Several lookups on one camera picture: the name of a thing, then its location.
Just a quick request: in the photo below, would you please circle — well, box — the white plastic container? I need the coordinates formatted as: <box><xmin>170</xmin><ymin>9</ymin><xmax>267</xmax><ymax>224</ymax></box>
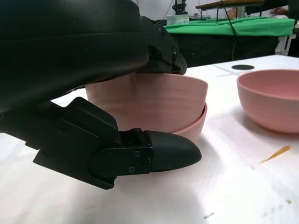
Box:
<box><xmin>166</xmin><ymin>15</ymin><xmax>190</xmax><ymax>25</ymax></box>

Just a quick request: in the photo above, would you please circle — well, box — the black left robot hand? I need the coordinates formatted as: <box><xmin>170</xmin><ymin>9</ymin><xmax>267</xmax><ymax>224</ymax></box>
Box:
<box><xmin>0</xmin><ymin>0</ymin><xmax>202</xmax><ymax>190</ymax></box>

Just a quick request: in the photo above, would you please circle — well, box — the thin black hanging cable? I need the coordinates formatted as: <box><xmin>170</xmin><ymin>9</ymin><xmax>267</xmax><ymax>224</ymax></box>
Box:
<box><xmin>221</xmin><ymin>0</ymin><xmax>237</xmax><ymax>62</ymax></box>

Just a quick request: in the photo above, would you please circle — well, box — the green cloth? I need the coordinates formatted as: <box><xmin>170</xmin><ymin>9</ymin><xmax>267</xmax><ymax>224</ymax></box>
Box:
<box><xmin>163</xmin><ymin>16</ymin><xmax>296</xmax><ymax>37</ymax></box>

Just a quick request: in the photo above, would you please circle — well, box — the thin orange scrap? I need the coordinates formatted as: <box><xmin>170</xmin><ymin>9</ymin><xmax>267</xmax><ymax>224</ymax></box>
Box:
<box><xmin>259</xmin><ymin>145</ymin><xmax>291</xmax><ymax>164</ymax></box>

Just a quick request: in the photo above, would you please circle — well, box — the pink bowl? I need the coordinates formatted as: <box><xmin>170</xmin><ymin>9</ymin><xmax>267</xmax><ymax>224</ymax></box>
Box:
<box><xmin>236</xmin><ymin>69</ymin><xmax>299</xmax><ymax>134</ymax></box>
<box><xmin>172</xmin><ymin>102</ymin><xmax>208</xmax><ymax>142</ymax></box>
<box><xmin>85</xmin><ymin>71</ymin><xmax>209</xmax><ymax>136</ymax></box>

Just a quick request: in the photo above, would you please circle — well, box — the green covered table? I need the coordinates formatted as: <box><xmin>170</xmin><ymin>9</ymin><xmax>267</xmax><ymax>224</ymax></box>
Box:
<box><xmin>149</xmin><ymin>20</ymin><xmax>281</xmax><ymax>69</ymax></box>

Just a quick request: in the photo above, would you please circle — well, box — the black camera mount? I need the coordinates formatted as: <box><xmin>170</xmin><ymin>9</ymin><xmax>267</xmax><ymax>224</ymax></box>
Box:
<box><xmin>172</xmin><ymin>0</ymin><xmax>188</xmax><ymax>15</ymax></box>

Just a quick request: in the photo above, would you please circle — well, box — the black round table grommet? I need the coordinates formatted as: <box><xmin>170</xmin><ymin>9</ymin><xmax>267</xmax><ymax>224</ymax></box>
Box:
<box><xmin>231</xmin><ymin>64</ymin><xmax>256</xmax><ymax>71</ymax></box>

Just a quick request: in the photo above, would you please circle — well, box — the brown wooden tabletop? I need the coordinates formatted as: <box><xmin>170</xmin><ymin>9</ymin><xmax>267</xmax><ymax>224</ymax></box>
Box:
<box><xmin>195</xmin><ymin>0</ymin><xmax>266</xmax><ymax>10</ymax></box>

